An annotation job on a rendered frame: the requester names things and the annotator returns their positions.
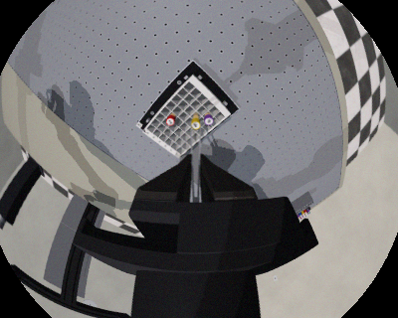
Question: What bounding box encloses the yellow-capped vial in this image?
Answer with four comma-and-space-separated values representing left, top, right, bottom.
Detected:
191, 111, 200, 129

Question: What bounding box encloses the white rectangular rack with grid of holes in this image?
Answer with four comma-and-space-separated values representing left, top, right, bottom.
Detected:
142, 75, 230, 158

